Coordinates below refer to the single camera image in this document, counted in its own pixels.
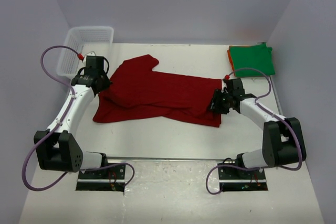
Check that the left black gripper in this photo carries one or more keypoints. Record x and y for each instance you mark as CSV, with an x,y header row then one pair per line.
x,y
106,83

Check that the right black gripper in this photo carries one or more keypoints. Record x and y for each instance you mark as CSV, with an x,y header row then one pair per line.
x,y
215,105

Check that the red t shirt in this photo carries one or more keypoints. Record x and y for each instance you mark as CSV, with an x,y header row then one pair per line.
x,y
139,92

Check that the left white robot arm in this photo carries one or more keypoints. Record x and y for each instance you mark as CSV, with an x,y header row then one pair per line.
x,y
57,148

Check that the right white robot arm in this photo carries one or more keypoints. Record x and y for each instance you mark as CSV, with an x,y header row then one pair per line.
x,y
282,138

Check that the white plastic basket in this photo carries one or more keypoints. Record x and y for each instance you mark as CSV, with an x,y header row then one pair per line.
x,y
83,40

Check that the orange folded t shirt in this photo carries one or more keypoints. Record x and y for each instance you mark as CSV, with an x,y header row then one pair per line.
x,y
230,58

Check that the green folded t shirt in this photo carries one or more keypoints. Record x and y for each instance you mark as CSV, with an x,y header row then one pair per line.
x,y
258,57

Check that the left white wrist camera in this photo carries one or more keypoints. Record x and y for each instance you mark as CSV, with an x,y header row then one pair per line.
x,y
92,53

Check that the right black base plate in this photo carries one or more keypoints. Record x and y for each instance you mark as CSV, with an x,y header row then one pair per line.
x,y
231,180

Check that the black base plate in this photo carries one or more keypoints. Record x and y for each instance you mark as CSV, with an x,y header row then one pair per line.
x,y
231,180
112,179

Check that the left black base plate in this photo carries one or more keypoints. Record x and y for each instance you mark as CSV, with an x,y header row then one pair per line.
x,y
112,179

